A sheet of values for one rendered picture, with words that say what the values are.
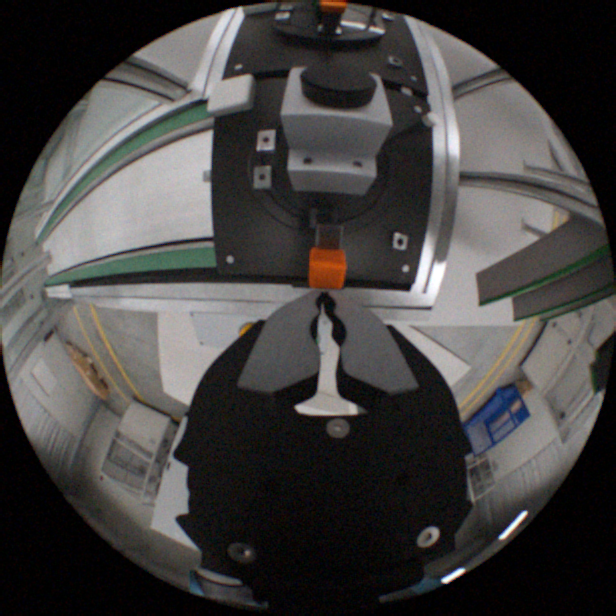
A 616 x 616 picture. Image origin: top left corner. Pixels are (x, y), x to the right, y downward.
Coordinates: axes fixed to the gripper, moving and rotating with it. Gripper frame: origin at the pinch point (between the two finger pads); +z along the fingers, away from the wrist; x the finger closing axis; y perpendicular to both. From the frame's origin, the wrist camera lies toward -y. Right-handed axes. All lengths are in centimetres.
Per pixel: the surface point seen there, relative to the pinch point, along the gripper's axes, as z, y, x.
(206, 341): 10.2, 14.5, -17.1
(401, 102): 9.2, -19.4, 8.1
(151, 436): 44, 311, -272
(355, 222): 7.2, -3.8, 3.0
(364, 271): 9.2, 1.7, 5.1
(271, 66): 9.2, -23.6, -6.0
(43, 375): -48, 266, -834
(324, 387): 20.3, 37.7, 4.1
